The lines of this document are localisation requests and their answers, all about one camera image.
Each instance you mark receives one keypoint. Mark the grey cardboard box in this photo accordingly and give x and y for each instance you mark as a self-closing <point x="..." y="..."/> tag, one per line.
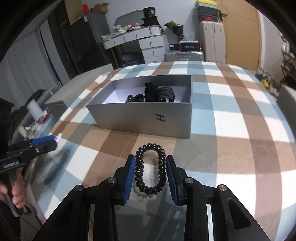
<point x="170" y="119"/>

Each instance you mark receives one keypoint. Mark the silver suitcase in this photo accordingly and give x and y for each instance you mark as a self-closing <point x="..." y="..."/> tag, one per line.
<point x="172" y="56"/>

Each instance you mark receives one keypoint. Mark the black red box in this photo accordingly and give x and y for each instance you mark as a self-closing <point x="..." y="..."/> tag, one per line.
<point x="186" y="46"/>

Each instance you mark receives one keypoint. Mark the white dressing desk with drawers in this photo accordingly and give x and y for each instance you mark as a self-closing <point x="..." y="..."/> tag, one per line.
<point x="151" y="41"/>

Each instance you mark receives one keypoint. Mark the white tall suitcase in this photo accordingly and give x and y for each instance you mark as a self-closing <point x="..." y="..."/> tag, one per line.
<point x="212" y="39"/>

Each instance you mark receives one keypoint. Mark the plaid bed sheet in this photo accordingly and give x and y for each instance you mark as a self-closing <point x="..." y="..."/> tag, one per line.
<point x="216" y="120"/>

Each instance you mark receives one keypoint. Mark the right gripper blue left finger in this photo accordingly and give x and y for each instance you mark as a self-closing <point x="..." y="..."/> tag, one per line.
<point x="124" y="176"/>

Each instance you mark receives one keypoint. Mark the wooden door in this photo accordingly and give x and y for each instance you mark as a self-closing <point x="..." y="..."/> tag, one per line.
<point x="242" y="33"/>

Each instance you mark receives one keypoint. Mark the black hair clip in box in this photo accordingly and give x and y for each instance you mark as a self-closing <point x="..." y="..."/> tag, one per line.
<point x="165" y="94"/>

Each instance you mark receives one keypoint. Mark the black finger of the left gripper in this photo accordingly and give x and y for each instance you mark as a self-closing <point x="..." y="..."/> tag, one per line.
<point x="43" y="148"/>

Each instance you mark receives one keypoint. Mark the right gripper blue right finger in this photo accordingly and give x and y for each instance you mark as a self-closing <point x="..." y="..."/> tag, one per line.
<point x="176" y="175"/>

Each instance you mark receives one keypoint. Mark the stacked shoe boxes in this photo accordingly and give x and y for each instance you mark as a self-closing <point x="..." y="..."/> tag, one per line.
<point x="208" y="11"/>

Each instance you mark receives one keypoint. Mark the black spiral tie in box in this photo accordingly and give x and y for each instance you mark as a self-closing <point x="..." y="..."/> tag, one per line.
<point x="136" y="98"/>

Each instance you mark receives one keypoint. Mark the person's left hand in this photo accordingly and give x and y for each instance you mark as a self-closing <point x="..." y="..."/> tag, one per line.
<point x="19" y="191"/>

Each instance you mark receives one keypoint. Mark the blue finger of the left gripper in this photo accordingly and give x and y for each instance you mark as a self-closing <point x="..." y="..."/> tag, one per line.
<point x="42" y="140"/>

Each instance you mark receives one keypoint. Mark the black cabinet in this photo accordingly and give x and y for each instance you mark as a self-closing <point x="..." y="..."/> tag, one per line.
<point x="78" y="38"/>

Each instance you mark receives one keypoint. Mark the round China flag badge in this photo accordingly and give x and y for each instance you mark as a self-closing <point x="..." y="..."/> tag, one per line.
<point x="58" y="137"/>

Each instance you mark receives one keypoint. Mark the black hair claw clip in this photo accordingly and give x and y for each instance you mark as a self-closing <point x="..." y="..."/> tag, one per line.
<point x="151" y="92"/>

